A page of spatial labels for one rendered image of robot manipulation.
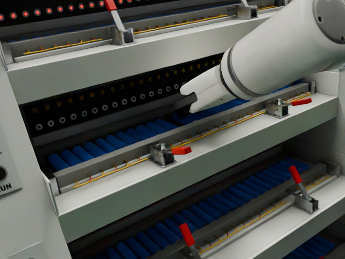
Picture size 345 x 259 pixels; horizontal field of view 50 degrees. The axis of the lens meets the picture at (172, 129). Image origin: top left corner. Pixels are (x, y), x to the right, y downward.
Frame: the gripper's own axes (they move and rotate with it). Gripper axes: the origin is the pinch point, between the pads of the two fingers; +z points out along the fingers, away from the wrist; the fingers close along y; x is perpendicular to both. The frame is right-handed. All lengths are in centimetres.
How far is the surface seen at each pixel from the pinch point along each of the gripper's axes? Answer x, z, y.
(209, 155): 9.4, -5.4, 4.1
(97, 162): 3.8, -2.1, 20.6
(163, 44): -9.5, -7.8, 5.7
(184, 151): 7.2, -11.7, 11.8
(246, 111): 4.7, -1.6, -10.2
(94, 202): 8.9, -5.6, 24.1
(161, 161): 7.3, -5.1, 12.3
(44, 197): 5.8, -6.1, 29.9
